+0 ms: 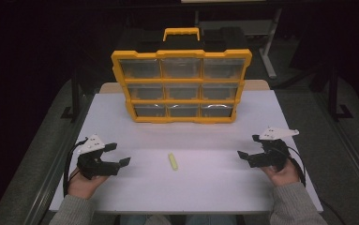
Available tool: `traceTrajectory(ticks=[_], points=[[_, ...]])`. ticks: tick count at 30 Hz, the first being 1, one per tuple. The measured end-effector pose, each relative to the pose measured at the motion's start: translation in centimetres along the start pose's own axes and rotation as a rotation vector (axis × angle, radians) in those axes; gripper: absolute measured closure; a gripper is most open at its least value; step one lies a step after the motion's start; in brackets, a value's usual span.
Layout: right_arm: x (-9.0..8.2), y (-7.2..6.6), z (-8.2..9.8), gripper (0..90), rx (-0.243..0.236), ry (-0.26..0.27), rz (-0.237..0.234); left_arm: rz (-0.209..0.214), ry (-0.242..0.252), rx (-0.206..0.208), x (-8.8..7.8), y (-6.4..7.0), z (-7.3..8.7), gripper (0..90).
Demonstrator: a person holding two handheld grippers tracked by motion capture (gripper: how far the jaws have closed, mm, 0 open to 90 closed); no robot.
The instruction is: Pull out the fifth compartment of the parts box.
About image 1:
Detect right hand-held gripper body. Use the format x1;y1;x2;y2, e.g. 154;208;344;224
250;126;300;173

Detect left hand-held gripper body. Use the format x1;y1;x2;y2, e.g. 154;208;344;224
77;134;121;181

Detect yellow-green stick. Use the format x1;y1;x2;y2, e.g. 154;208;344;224
167;152;179;172

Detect clear plastic organizer drawer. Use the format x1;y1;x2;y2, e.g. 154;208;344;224
164;83;201;101

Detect yellow black drawer organizer cabinet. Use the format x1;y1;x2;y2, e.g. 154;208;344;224
111;27;253;125

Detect person's left hand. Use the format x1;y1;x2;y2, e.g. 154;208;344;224
67;169;110;200

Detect person's right hand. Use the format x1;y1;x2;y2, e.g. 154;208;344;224
260;158;301;188

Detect black metal stand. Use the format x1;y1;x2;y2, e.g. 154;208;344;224
327;65;354;122
60;69;82;122

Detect grid of clear drawers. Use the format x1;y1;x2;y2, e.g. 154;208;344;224
119;57;247;118

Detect white desk with metal leg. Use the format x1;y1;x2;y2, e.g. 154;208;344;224
195;7;283;80

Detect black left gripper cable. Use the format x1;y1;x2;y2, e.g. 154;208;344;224
62;139;89;198

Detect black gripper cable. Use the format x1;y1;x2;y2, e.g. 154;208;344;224
288;144;307;188
62;139;89;198

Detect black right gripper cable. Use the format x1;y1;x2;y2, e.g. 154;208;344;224
288;144;307;188

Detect metal frame rail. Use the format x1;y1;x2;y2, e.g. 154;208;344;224
23;93;91;225
311;93;359;201

